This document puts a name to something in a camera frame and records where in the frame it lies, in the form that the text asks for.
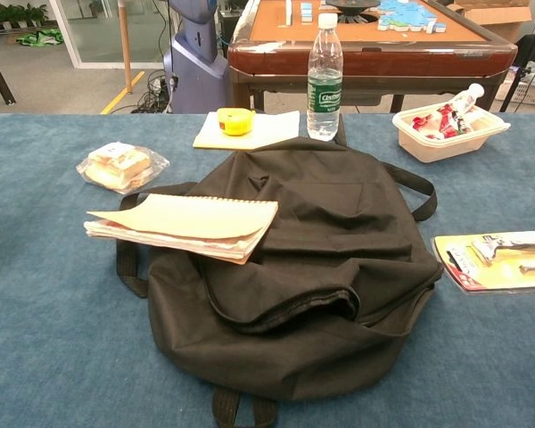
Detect brown spiral notebook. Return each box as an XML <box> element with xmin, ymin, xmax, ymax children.
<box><xmin>83</xmin><ymin>193</ymin><xmax>280</xmax><ymax>266</ymax></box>

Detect black backpack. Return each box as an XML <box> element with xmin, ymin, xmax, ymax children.
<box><xmin>115</xmin><ymin>113</ymin><xmax>445</xmax><ymax>428</ymax></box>

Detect green fabric heap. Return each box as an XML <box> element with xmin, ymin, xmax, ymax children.
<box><xmin>16</xmin><ymin>29</ymin><xmax>64</xmax><ymax>47</ymax></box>

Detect potted green plants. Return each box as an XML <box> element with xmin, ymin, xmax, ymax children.
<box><xmin>0</xmin><ymin>4</ymin><xmax>49</xmax><ymax>32</ymax></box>

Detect wooden pole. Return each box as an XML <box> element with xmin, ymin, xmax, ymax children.
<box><xmin>118</xmin><ymin>0</ymin><xmax>134</xmax><ymax>94</ymax></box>

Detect bagged sliced bread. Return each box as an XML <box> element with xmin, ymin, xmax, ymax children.
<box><xmin>75</xmin><ymin>141</ymin><xmax>170</xmax><ymax>195</ymax></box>

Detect yellow tape measure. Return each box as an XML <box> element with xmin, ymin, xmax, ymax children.
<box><xmin>217</xmin><ymin>107</ymin><xmax>256</xmax><ymax>136</ymax></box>

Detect blue table mat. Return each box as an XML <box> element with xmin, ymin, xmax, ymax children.
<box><xmin>0</xmin><ymin>111</ymin><xmax>535</xmax><ymax>428</ymax></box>

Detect cream paper pad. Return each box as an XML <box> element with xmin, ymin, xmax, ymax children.
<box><xmin>192</xmin><ymin>111</ymin><xmax>301</xmax><ymax>151</ymax></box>

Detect clear plastic water bottle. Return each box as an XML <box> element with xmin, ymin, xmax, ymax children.
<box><xmin>306</xmin><ymin>12</ymin><xmax>344</xmax><ymax>143</ymax></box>

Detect brown mahjong table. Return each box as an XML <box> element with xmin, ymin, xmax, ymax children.
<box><xmin>226</xmin><ymin>0</ymin><xmax>518</xmax><ymax>112</ymax></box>

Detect blue mahjong tile pile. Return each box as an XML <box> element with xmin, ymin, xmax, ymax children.
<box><xmin>376</xmin><ymin>0</ymin><xmax>447</xmax><ymax>35</ymax></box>

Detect red snack packets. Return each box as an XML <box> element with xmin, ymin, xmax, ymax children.
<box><xmin>412</xmin><ymin>103</ymin><xmax>473</xmax><ymax>140</ymax></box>

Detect white plastic food tray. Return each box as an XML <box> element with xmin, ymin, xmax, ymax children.
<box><xmin>391</xmin><ymin>101</ymin><xmax>512</xmax><ymax>164</ymax></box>

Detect white squeeze tube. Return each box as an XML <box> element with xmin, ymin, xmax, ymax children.
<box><xmin>449</xmin><ymin>83</ymin><xmax>486</xmax><ymax>121</ymax></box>

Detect cardboard box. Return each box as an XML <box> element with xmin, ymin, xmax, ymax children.
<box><xmin>445</xmin><ymin>0</ymin><xmax>534</xmax><ymax>44</ymax></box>

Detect yellow razor blister pack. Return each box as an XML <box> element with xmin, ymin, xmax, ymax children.
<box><xmin>431</xmin><ymin>230</ymin><xmax>535</xmax><ymax>294</ymax></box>

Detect black tripod stand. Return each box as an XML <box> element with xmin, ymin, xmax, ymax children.
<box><xmin>498</xmin><ymin>0</ymin><xmax>535</xmax><ymax>112</ymax></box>

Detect white plastic basket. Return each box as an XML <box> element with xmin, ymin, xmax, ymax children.
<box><xmin>494</xmin><ymin>79</ymin><xmax>535</xmax><ymax>106</ymax></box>

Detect tangled black cables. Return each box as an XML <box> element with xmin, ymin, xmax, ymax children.
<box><xmin>131</xmin><ymin>66</ymin><xmax>179</xmax><ymax>115</ymax></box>

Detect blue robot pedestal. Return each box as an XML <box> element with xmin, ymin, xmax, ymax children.
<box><xmin>163</xmin><ymin>0</ymin><xmax>233</xmax><ymax>115</ymax></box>

